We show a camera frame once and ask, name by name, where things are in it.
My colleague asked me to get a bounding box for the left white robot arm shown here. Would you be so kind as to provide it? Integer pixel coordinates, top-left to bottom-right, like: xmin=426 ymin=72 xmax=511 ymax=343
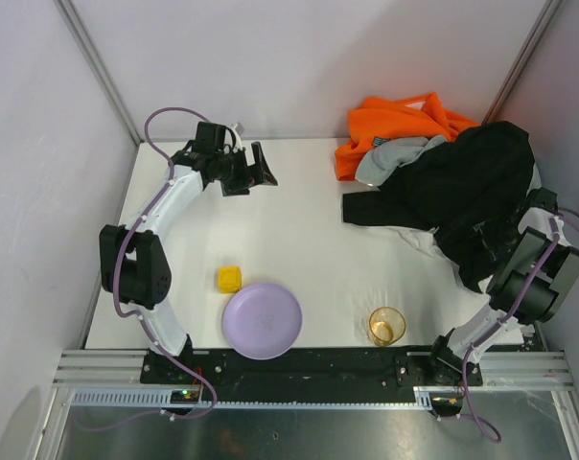
xmin=99 ymin=122 xmax=278 ymax=357

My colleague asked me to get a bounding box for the black cloth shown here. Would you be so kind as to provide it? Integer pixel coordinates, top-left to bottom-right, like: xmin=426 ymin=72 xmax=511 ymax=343
xmin=342 ymin=121 xmax=535 ymax=292

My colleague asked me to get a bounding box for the amber transparent cup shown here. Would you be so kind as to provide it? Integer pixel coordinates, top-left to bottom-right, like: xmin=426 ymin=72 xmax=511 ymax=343
xmin=368 ymin=307 xmax=406 ymax=347

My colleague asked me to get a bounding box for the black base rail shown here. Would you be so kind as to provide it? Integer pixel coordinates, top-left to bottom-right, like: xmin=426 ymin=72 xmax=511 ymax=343
xmin=140 ymin=346 xmax=483 ymax=404

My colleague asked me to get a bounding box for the aluminium frame profile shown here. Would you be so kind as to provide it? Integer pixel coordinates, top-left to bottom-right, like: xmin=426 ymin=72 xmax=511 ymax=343
xmin=43 ymin=349 xmax=579 ymax=459

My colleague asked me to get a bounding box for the yellow cube block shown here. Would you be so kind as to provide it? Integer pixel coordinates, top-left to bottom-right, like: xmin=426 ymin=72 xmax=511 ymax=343
xmin=218 ymin=266 xmax=243 ymax=294

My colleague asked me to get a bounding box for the grey slotted cable duct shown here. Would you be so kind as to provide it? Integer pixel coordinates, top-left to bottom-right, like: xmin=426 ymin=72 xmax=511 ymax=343
xmin=72 ymin=388 xmax=462 ymax=410

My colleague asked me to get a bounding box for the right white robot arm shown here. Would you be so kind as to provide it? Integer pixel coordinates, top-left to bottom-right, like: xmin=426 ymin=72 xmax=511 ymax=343
xmin=428 ymin=188 xmax=579 ymax=385

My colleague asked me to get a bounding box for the lilac plastic plate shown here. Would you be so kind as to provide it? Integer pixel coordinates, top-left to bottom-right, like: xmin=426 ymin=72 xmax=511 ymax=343
xmin=222 ymin=283 xmax=303 ymax=360

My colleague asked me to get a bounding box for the orange cloth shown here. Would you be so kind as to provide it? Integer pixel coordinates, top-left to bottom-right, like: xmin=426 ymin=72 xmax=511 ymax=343
xmin=335 ymin=92 xmax=478 ymax=182

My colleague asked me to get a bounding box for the grey cloth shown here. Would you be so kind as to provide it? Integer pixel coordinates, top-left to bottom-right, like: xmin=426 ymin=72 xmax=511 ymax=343
xmin=355 ymin=135 xmax=447 ymax=186

